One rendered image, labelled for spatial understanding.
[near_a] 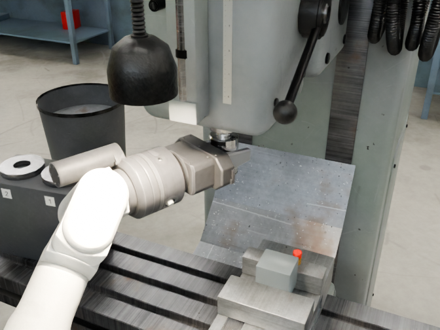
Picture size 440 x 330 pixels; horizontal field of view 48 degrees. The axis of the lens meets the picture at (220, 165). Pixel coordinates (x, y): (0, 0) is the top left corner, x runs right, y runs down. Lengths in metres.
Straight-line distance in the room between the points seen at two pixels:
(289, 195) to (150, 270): 0.37
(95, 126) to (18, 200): 1.60
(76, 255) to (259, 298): 0.35
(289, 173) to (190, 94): 0.59
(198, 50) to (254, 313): 0.44
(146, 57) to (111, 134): 2.23
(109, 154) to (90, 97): 2.37
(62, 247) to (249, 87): 0.30
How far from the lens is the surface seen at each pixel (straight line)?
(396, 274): 2.57
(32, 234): 1.11
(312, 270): 0.91
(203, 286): 1.02
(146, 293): 1.02
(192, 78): 0.61
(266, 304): 0.83
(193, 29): 0.60
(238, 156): 0.77
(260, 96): 0.63
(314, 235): 1.16
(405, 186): 3.29
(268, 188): 1.19
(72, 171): 0.67
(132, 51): 0.49
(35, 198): 1.04
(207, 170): 0.72
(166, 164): 0.68
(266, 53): 0.62
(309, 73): 0.81
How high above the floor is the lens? 1.60
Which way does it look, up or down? 29 degrees down
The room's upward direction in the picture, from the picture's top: straight up
